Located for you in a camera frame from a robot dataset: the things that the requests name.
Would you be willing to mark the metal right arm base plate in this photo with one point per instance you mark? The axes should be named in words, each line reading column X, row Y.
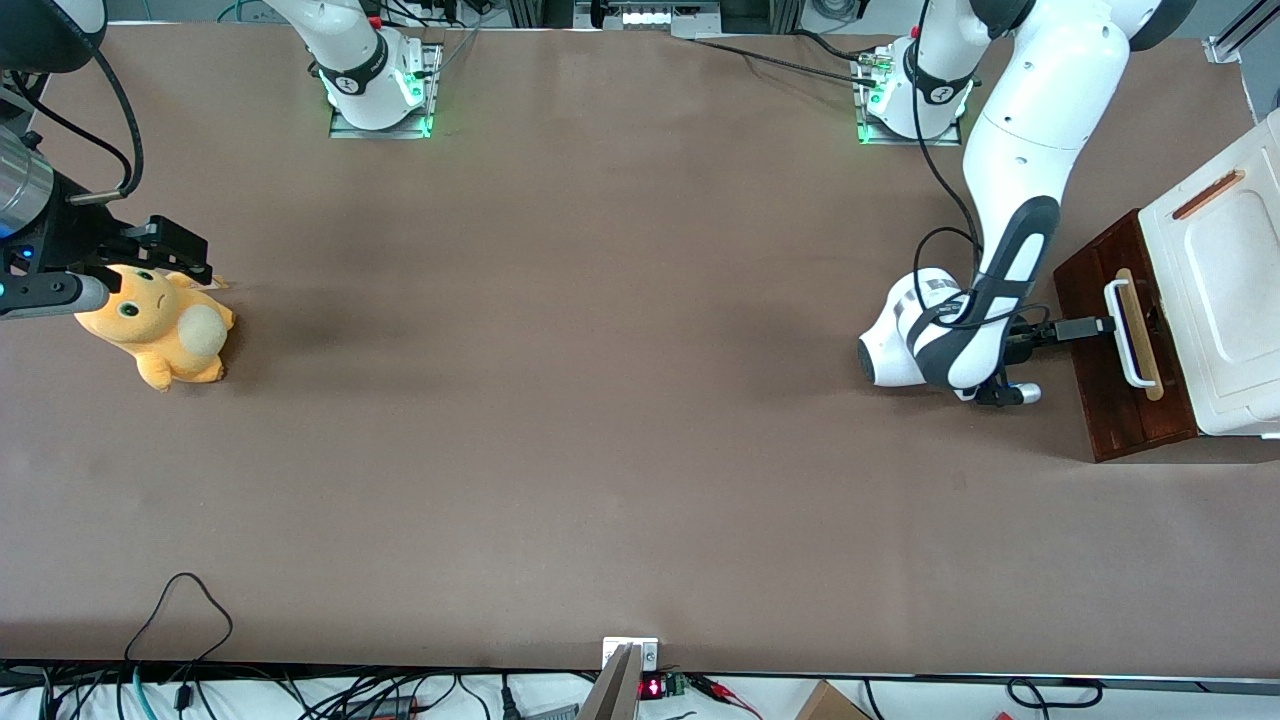
column 380, row 132

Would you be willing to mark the white power strip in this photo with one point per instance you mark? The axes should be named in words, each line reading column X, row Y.
column 650, row 17

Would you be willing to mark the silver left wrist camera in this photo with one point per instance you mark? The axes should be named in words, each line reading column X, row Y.
column 1015, row 394

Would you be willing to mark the black power adapter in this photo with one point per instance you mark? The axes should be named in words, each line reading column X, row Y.
column 380, row 707

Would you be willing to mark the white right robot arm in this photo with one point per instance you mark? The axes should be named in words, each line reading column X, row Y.
column 365, row 70

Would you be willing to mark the white cabinet with wooden base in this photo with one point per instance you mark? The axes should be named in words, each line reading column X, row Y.
column 1230, row 300

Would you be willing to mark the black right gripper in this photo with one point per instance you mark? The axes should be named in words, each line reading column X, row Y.
column 78, row 237

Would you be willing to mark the orange plush toy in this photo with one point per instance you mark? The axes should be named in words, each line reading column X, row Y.
column 160, row 330

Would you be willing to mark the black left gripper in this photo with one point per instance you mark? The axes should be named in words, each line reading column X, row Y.
column 1022, row 337

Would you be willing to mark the aluminium frame profile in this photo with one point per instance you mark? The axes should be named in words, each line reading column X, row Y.
column 1240, row 35

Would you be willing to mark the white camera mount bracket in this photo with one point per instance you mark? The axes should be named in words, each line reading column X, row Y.
column 615, row 648

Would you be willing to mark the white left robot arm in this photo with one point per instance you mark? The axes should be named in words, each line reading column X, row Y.
column 1040, row 120

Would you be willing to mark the dark wooden drawer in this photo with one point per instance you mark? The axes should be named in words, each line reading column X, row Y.
column 1165, row 420

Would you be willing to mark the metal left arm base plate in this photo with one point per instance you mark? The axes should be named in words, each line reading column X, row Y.
column 910, row 141

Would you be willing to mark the brown cardboard box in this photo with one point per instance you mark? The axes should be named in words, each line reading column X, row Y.
column 830, row 705

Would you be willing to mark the grey camera mount pole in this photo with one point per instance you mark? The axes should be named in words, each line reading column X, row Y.
column 610, row 695

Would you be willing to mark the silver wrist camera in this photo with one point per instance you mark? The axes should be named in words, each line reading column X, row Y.
column 1015, row 394
column 50, row 295

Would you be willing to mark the green terminal circuit board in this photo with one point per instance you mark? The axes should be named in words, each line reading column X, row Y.
column 676, row 685

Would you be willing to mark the red digit display module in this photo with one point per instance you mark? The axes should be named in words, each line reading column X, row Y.
column 652, row 687

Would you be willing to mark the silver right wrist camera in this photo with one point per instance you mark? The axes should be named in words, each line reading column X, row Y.
column 50, row 295

